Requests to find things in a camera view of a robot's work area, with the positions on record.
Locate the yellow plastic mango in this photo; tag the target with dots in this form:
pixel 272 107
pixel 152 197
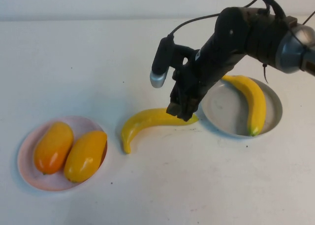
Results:
pixel 85 158

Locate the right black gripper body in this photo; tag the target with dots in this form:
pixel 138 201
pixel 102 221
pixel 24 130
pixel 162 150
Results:
pixel 197 77

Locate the pink round plate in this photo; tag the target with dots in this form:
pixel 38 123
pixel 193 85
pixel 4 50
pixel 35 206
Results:
pixel 32 178

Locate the strongly curved yellow banana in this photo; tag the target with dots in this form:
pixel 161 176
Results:
pixel 145 119

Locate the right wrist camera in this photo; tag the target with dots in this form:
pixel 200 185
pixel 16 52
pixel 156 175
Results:
pixel 161 62

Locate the grey-blue round plate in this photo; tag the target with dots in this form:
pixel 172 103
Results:
pixel 226 111

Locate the orange-tinted plastic mango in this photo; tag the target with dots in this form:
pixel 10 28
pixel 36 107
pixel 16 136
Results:
pixel 53 148

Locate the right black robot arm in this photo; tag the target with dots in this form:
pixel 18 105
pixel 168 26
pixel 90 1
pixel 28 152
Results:
pixel 261 38

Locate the long yellow banana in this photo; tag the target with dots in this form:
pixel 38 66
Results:
pixel 257 104

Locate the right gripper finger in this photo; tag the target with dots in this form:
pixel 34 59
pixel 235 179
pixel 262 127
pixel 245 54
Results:
pixel 189 113
pixel 174 109

